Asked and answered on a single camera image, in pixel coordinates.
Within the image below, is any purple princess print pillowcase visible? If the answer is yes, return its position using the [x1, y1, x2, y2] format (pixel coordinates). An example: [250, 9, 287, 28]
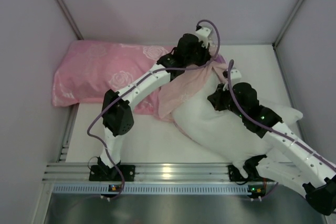
[155, 54, 228, 137]

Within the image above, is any white pillow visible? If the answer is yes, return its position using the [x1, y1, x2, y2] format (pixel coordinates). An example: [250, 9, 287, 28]
[172, 73, 289, 178]

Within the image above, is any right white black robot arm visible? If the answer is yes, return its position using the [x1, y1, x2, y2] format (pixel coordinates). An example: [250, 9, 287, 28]
[207, 82, 335, 216]

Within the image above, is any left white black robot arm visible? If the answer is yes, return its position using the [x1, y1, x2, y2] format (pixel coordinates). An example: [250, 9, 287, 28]
[98, 32, 211, 171]

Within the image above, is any pink rose pattern pillow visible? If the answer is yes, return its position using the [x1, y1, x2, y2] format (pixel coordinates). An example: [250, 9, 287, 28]
[52, 40, 173, 107]

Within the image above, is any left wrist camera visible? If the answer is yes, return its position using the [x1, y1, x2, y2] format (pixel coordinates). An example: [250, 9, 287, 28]
[195, 25, 212, 48]

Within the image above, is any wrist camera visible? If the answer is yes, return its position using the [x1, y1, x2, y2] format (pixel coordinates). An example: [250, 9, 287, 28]
[223, 69, 242, 85]
[195, 25, 212, 48]

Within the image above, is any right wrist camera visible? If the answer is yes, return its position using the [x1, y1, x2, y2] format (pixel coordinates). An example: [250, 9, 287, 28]
[223, 69, 242, 85]

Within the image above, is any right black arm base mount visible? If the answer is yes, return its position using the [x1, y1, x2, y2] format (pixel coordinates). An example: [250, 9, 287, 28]
[228, 165, 261, 185]

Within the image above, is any left aluminium corner post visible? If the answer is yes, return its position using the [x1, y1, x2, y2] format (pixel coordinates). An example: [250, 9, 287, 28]
[55, 0, 84, 40]

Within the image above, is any aluminium corner post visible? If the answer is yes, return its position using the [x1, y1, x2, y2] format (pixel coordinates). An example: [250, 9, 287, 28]
[55, 0, 84, 40]
[272, 0, 306, 51]

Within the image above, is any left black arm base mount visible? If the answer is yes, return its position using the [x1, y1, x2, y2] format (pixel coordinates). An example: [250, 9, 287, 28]
[89, 164, 135, 182]

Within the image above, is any right aluminium corner post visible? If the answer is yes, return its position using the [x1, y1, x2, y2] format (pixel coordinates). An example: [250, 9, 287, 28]
[272, 0, 306, 51]

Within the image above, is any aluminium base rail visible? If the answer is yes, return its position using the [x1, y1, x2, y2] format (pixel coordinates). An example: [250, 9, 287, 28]
[43, 163, 229, 183]

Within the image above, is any slotted grey cable duct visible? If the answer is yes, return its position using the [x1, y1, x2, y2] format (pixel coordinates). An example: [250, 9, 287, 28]
[52, 183, 251, 195]

